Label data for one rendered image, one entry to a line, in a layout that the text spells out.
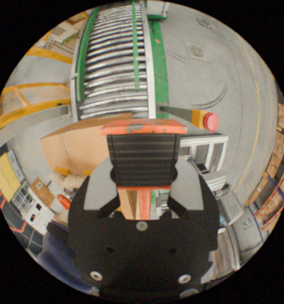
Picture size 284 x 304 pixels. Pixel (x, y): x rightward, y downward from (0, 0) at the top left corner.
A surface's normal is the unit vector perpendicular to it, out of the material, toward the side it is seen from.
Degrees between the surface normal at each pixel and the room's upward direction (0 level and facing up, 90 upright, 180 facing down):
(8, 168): 90
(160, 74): 0
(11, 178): 91
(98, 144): 0
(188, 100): 0
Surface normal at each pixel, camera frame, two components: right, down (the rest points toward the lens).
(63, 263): 0.42, -0.66
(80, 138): -0.02, 0.45
